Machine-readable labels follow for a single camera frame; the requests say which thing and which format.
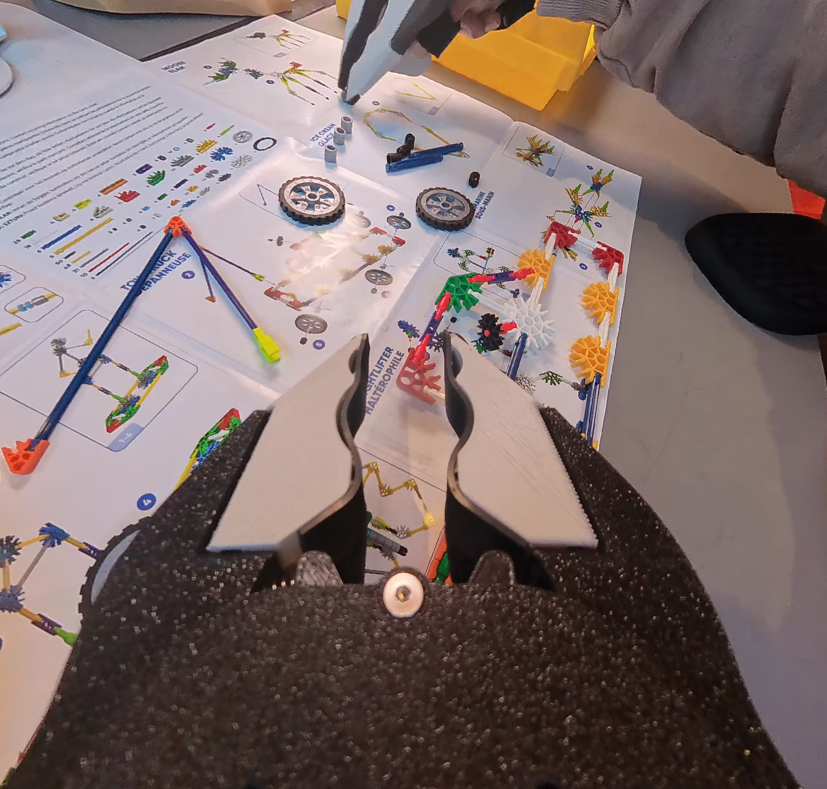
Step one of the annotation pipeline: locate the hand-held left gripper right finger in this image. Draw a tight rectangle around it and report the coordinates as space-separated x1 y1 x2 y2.
442 335 599 586

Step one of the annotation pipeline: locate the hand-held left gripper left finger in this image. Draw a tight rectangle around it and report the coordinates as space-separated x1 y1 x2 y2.
207 335 372 583

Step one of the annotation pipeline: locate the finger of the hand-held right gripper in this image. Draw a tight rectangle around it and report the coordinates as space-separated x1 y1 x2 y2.
339 0 422 105
395 0 469 56

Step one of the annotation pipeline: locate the yellow plastic bin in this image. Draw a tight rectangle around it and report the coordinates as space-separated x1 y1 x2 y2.
334 0 599 112

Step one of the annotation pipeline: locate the colourful construction toy model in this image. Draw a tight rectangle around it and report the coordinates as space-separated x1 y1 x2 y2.
395 218 625 447

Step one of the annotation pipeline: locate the small black toy wheel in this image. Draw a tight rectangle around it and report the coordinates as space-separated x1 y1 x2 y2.
278 176 347 227
415 187 478 232
81 521 146 615

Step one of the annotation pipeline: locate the grey desk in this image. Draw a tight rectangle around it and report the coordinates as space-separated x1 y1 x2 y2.
0 0 827 789

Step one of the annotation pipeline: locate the blue rod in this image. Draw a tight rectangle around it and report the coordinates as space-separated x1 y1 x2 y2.
387 142 465 174

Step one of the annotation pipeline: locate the blue rod V-shaped assembly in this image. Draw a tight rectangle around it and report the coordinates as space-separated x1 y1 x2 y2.
0 216 283 477

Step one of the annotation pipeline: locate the printed instruction sheet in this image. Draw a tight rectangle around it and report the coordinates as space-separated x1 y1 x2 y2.
0 1 643 738

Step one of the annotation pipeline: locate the black rounded object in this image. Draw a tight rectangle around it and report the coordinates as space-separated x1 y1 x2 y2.
684 212 827 336

